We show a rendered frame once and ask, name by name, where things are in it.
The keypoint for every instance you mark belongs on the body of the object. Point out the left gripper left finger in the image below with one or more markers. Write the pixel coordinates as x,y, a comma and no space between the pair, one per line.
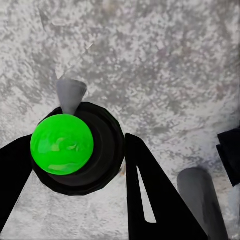
15,170

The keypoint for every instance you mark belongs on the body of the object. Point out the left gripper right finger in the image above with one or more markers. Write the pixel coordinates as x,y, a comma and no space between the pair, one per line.
174,219

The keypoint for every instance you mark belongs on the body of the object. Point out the insectifuge atomizer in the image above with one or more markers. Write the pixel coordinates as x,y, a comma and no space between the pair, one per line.
79,147

